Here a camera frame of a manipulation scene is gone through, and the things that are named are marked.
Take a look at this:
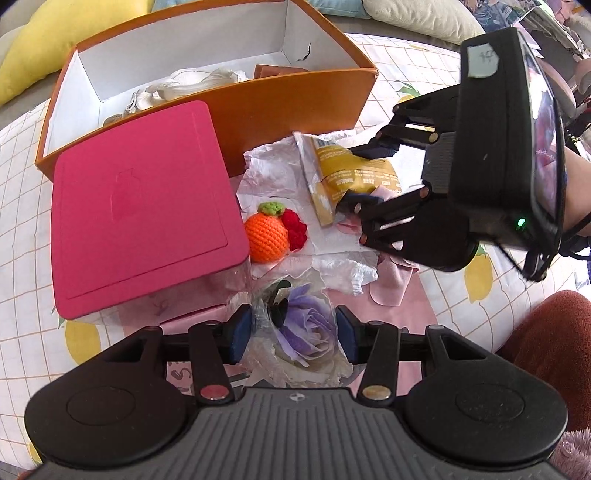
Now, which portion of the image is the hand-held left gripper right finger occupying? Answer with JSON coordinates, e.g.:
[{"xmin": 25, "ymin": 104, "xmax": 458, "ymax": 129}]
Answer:
[{"xmin": 336, "ymin": 305, "xmax": 497, "ymax": 401}]

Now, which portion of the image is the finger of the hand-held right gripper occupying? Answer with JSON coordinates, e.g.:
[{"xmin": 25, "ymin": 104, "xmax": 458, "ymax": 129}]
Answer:
[
  {"xmin": 351, "ymin": 88, "xmax": 462, "ymax": 160},
  {"xmin": 339, "ymin": 185, "xmax": 458, "ymax": 259}
]

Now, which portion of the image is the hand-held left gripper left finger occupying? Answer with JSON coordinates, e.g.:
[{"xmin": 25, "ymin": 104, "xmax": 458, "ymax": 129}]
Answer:
[{"xmin": 92, "ymin": 305, "xmax": 254, "ymax": 401}]

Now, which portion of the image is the purple rose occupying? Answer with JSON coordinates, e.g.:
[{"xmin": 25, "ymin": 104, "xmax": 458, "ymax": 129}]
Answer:
[{"xmin": 242, "ymin": 270, "xmax": 354, "ymax": 388}]

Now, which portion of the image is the yellow snack packet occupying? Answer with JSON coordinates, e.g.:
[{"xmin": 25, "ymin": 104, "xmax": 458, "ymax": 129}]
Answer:
[{"xmin": 293, "ymin": 131, "xmax": 402, "ymax": 228}]

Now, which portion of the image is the pink cloth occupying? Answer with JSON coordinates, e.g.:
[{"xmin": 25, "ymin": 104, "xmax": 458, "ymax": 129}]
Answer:
[{"xmin": 335, "ymin": 185, "xmax": 421, "ymax": 309}]

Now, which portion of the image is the red crochet berry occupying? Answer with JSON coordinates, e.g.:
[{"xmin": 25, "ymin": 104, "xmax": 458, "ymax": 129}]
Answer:
[{"xmin": 281, "ymin": 209, "xmax": 309, "ymax": 252}]

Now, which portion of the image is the orange crochet fruit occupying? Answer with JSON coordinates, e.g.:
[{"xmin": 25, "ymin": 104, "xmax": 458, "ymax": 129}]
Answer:
[{"xmin": 244, "ymin": 202, "xmax": 291, "ymax": 265}]

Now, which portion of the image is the orange cardboard box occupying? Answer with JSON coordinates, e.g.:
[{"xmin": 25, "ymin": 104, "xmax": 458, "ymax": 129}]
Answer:
[{"xmin": 36, "ymin": 0, "xmax": 379, "ymax": 183}]

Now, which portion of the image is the white plastic bag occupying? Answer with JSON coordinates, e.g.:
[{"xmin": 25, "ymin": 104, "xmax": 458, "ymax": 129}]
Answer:
[{"xmin": 236, "ymin": 131, "xmax": 380, "ymax": 296}]

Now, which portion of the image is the brown scrub sponge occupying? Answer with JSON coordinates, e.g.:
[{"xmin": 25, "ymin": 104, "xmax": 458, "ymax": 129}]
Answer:
[{"xmin": 254, "ymin": 64, "xmax": 309, "ymax": 79}]

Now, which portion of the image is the person's right forearm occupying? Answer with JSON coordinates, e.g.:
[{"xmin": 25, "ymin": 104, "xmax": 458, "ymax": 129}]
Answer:
[{"xmin": 561, "ymin": 150, "xmax": 591, "ymax": 232}]

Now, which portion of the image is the blue printed pillow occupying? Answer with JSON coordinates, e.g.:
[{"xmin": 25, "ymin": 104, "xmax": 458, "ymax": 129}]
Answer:
[{"xmin": 455, "ymin": 0, "xmax": 541, "ymax": 28}]

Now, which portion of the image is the grey-green pillow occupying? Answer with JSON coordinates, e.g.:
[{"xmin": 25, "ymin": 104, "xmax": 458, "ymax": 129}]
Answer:
[{"xmin": 362, "ymin": 0, "xmax": 485, "ymax": 46}]

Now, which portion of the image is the red lidded clear box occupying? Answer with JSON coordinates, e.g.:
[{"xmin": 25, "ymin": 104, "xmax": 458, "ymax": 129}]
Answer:
[{"xmin": 50, "ymin": 100, "xmax": 252, "ymax": 324}]

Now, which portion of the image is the person's red-brown garment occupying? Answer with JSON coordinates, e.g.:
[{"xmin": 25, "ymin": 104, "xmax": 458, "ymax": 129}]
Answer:
[{"xmin": 498, "ymin": 290, "xmax": 591, "ymax": 432}]

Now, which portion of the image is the lemon print checked tablecloth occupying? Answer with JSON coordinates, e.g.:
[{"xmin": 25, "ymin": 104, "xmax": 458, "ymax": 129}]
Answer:
[{"xmin": 0, "ymin": 32, "xmax": 591, "ymax": 467}]

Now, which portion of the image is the pink fluffy fabric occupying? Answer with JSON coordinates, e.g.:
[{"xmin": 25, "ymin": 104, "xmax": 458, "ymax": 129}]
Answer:
[{"xmin": 549, "ymin": 428, "xmax": 591, "ymax": 480}]

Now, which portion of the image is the yellow pillow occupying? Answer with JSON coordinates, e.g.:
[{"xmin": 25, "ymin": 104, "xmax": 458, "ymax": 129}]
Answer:
[{"xmin": 0, "ymin": 0, "xmax": 155, "ymax": 107}]

